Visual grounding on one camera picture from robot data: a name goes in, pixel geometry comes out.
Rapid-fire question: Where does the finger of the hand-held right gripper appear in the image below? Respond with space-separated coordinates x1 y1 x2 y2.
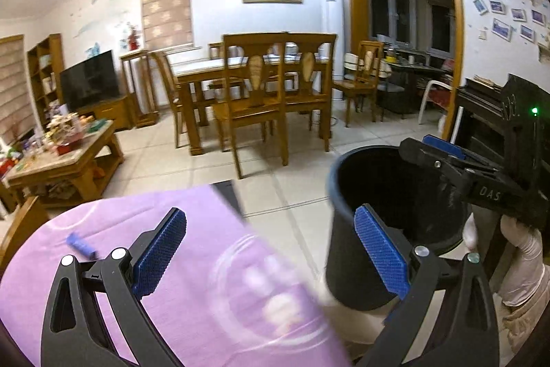
399 138 473 200
423 134 495 175

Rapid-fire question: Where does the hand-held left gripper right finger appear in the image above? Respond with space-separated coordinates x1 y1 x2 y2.
353 204 501 367

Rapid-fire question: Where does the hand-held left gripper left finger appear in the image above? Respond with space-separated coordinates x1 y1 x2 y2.
40 207 187 367

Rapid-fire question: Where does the black trash bin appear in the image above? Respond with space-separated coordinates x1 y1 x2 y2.
324 147 473 312

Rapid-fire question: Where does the person's right forearm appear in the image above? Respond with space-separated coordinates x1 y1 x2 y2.
500 298 544 355

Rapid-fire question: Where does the person's right hand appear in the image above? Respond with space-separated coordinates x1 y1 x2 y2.
462 213 546 307

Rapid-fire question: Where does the black piano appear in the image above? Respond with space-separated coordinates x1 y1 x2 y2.
453 75 516 161

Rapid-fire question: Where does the purple tablecloth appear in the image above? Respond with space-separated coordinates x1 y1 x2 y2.
0 184 353 367

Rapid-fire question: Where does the white plastic chair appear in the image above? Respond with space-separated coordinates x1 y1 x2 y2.
419 80 456 125

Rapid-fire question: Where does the small blue wrapper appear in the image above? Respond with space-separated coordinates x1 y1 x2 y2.
65 233 97 258

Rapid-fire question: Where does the cluttered dark table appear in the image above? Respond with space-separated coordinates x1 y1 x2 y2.
378 49 448 118

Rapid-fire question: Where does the wooden dining chair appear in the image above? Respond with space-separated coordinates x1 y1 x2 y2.
150 50 216 148
333 40 385 127
281 32 338 153
213 33 289 179

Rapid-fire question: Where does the wooden coffee table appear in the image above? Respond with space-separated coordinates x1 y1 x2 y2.
0 120 125 208

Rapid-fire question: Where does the clear plastic cup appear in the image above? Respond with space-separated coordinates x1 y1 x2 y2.
210 233 340 353

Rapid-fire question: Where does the white cushioned chair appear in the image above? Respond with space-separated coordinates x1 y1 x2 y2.
343 52 393 84

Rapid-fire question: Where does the wooden furniture piece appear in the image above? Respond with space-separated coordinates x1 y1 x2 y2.
0 195 50 265

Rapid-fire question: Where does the wooden television cabinet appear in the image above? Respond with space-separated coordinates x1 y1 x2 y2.
75 94 132 131

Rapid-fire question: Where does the clutter of small items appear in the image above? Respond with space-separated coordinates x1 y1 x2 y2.
0 113 108 174

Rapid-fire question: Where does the white standing air conditioner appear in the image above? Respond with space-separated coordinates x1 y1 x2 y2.
320 0 345 101

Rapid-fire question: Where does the wooden plant stand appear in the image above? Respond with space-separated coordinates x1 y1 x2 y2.
119 49 160 129

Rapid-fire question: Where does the black television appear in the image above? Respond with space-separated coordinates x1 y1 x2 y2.
59 50 121 112

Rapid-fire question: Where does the wooden dining table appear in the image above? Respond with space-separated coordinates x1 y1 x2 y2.
172 55 331 156

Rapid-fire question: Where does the wooden bookshelf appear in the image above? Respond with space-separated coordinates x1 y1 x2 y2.
26 34 65 131

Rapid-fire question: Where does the patterned roller blind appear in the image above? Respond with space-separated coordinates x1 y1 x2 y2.
141 0 195 50
0 35 35 146

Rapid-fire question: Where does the red flower decoration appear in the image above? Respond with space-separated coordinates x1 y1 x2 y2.
126 23 141 50

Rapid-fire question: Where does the black table frame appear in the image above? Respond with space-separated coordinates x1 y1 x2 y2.
210 180 248 217

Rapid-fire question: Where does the wooden door frame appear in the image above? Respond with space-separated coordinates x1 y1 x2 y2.
347 0 465 140

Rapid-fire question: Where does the group of wall photo frames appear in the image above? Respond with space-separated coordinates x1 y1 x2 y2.
473 0 550 43

